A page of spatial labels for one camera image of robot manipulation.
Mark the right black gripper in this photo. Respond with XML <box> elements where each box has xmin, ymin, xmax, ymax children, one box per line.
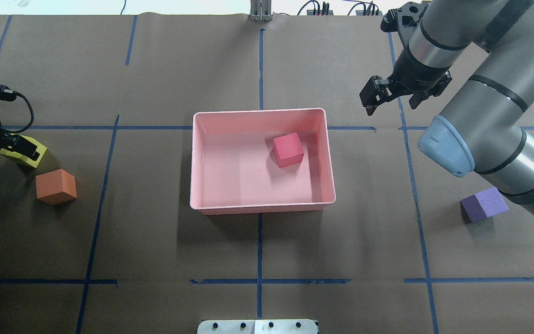
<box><xmin>359</xmin><ymin>47</ymin><xmax>452</xmax><ymax>116</ymax></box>

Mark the yellow foam block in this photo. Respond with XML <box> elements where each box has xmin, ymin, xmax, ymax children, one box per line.
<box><xmin>0</xmin><ymin>135</ymin><xmax>47</xmax><ymax>169</ymax></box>

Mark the pink foam block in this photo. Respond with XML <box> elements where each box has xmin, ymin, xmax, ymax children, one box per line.
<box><xmin>273</xmin><ymin>132</ymin><xmax>305</xmax><ymax>168</ymax></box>

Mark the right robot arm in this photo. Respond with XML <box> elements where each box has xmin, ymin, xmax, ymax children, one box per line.
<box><xmin>359</xmin><ymin>0</ymin><xmax>534</xmax><ymax>215</ymax></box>

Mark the pink plastic bin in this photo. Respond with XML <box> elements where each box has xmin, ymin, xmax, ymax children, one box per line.
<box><xmin>190</xmin><ymin>108</ymin><xmax>337</xmax><ymax>215</ymax></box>

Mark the orange foam block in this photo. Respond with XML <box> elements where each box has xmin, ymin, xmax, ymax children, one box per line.
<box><xmin>35</xmin><ymin>169</ymin><xmax>77</xmax><ymax>205</ymax></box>

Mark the purple foam block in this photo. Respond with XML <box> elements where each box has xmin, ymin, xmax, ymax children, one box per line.
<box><xmin>460</xmin><ymin>187</ymin><xmax>510</xmax><ymax>224</ymax></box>

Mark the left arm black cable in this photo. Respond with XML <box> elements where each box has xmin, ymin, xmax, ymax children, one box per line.
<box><xmin>0</xmin><ymin>93</ymin><xmax>35</xmax><ymax>135</ymax></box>

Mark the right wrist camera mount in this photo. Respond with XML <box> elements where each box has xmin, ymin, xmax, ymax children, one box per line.
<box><xmin>380</xmin><ymin>0</ymin><xmax>432</xmax><ymax>35</ymax></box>

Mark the aluminium frame post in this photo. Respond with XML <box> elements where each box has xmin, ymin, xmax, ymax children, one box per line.
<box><xmin>248</xmin><ymin>0</ymin><xmax>273</xmax><ymax>22</ymax></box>

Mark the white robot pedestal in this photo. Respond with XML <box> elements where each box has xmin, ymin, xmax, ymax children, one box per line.
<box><xmin>197</xmin><ymin>319</ymin><xmax>319</xmax><ymax>334</ymax></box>

